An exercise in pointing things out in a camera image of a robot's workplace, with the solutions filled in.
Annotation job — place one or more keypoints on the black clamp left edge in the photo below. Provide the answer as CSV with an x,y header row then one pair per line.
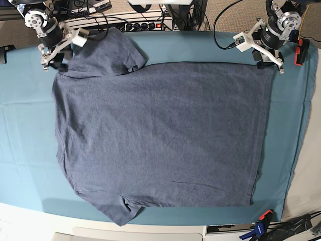
x,y
3,53

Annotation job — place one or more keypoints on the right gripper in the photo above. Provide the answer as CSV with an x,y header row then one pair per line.
x,y
56,47

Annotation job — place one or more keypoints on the blue-grey heathered T-shirt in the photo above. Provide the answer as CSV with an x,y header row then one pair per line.
x,y
184,134

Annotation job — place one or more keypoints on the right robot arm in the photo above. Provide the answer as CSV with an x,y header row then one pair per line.
x,y
37,15

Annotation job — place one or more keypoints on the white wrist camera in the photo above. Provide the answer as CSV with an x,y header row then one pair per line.
x,y
79,37
241,42

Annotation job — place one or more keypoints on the white power strip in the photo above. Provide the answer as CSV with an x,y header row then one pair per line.
x,y
136,25

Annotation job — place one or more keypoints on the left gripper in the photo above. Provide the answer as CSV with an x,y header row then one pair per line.
x,y
263,37

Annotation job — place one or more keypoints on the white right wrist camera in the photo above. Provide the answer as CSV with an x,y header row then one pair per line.
x,y
79,37

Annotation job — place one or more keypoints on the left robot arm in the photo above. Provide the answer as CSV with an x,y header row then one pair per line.
x,y
284,19

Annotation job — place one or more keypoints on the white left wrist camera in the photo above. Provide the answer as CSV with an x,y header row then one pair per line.
x,y
241,42

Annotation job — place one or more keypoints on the black plastic bag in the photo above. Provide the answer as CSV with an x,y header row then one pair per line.
x,y
284,230

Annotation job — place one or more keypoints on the orange black clamp right edge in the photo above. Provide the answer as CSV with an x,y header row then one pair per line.
x,y
301,51

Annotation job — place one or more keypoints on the blue orange clamp bottom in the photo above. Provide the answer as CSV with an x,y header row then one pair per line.
x,y
260,228

